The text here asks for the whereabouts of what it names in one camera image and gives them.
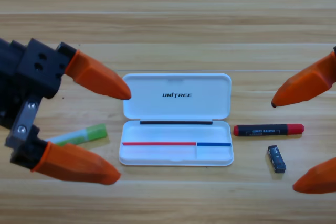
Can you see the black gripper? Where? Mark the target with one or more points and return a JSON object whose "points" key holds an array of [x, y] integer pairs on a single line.
{"points": [[36, 69]]}

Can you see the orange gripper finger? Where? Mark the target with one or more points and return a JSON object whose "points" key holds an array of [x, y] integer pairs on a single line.
{"points": [[78, 165], [320, 179], [307, 85]]}

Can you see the green translucent highlighter pen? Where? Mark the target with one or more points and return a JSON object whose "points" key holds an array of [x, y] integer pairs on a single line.
{"points": [[92, 132]]}

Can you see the black eraser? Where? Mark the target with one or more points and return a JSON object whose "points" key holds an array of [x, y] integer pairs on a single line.
{"points": [[277, 159]]}

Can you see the red and black marker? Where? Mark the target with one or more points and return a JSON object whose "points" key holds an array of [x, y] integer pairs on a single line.
{"points": [[267, 130]]}

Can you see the white Unitree pencil case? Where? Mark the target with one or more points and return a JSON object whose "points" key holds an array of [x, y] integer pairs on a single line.
{"points": [[157, 108]]}

